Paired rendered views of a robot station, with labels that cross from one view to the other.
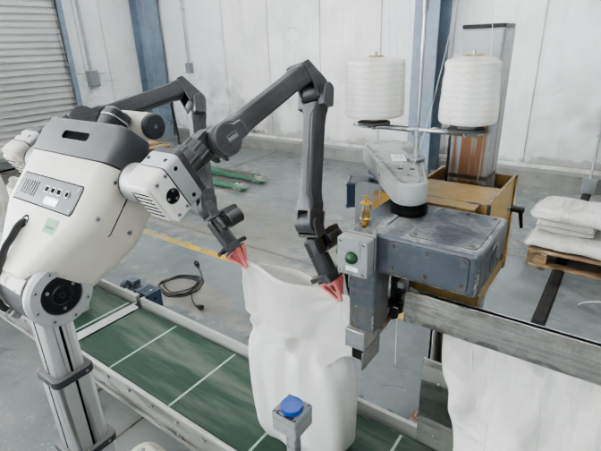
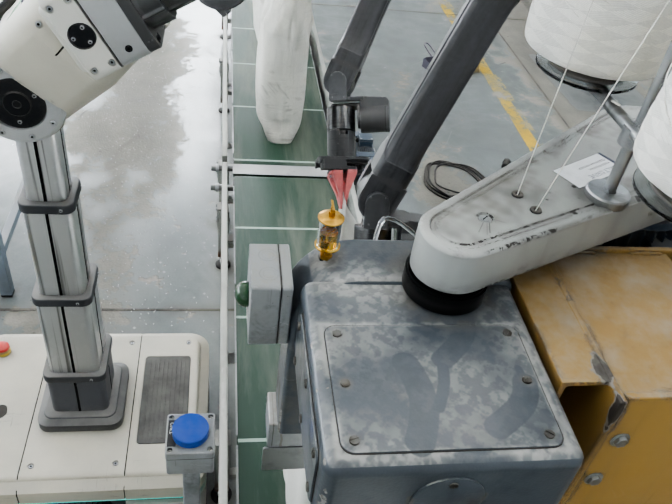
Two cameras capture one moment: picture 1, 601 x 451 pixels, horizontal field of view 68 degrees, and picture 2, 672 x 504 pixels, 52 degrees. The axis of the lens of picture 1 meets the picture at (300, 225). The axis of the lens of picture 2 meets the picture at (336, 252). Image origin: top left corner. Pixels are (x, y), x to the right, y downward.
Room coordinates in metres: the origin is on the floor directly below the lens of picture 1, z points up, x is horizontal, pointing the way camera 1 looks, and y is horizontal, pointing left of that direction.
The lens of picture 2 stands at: (0.52, -0.55, 1.82)
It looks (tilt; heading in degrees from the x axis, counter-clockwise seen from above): 39 degrees down; 41
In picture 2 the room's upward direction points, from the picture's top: 9 degrees clockwise
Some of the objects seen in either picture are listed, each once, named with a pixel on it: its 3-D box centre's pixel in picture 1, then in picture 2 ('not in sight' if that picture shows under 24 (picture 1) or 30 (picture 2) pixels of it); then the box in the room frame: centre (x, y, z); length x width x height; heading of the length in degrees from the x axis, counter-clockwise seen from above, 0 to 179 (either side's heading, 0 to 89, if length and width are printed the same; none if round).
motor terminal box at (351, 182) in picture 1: (358, 194); not in sight; (1.43, -0.20, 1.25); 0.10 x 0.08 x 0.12; 169
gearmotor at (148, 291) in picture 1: (137, 293); (359, 157); (2.37, 1.01, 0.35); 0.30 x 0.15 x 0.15; 54
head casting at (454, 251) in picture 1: (427, 268); (401, 411); (0.95, -0.30, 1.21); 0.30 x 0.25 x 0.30; 54
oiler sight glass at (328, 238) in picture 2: (365, 210); (329, 231); (0.96, -0.15, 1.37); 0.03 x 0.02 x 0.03; 54
